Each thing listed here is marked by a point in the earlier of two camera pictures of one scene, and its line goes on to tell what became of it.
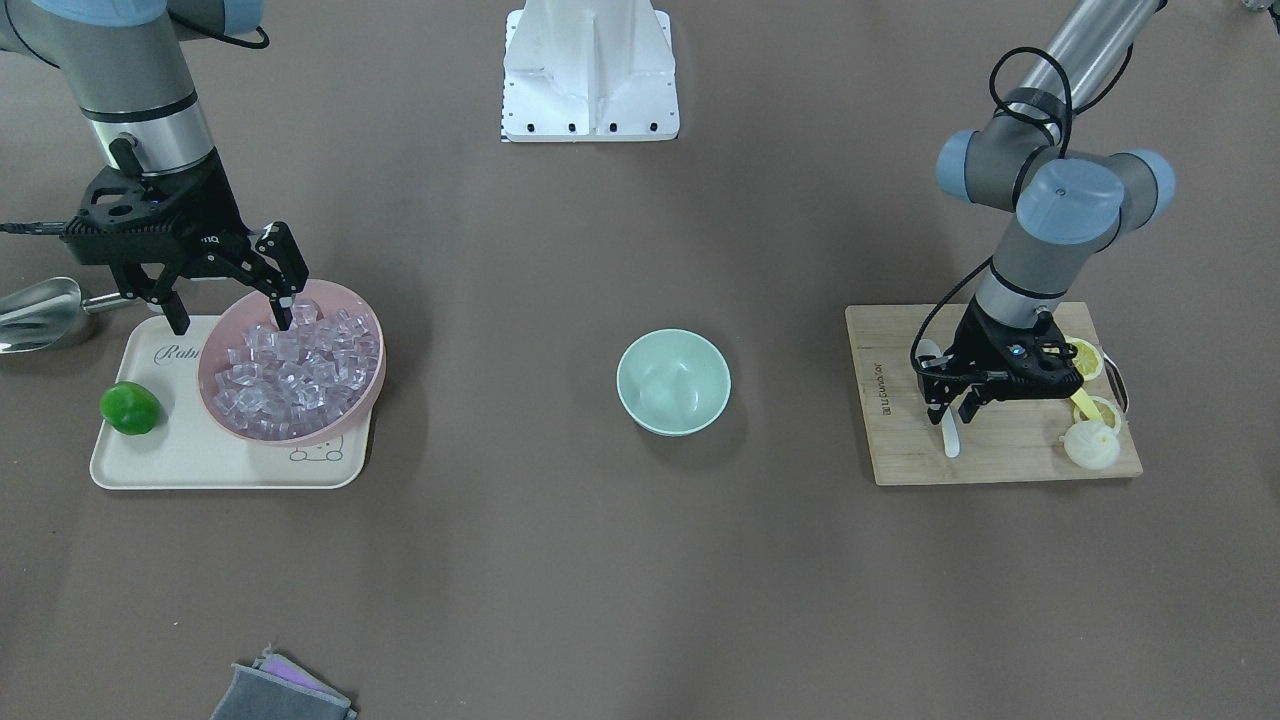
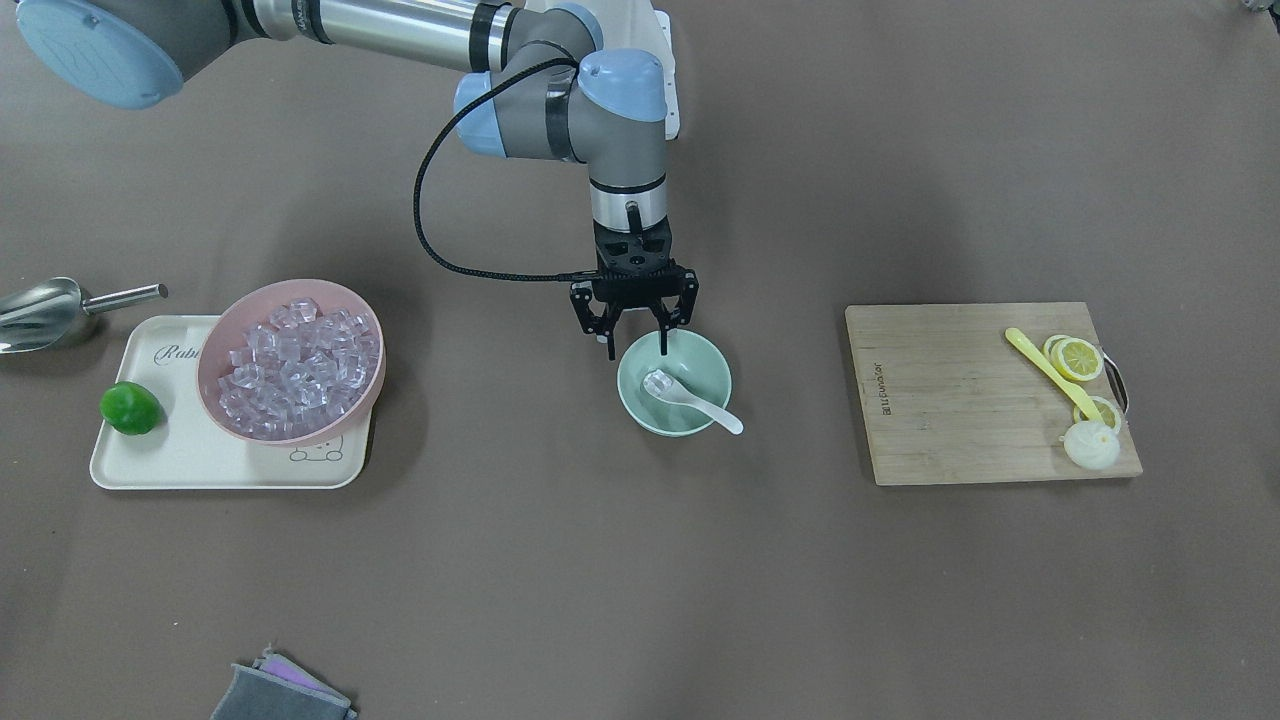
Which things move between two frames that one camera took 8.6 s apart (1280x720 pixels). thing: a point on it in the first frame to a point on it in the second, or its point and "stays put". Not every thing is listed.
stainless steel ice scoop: [43, 314] stays put
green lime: [130, 407] stays put
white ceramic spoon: [933, 348] to [680, 394]
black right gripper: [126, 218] to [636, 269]
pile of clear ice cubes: [276, 385] stays put
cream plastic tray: [189, 447] stays put
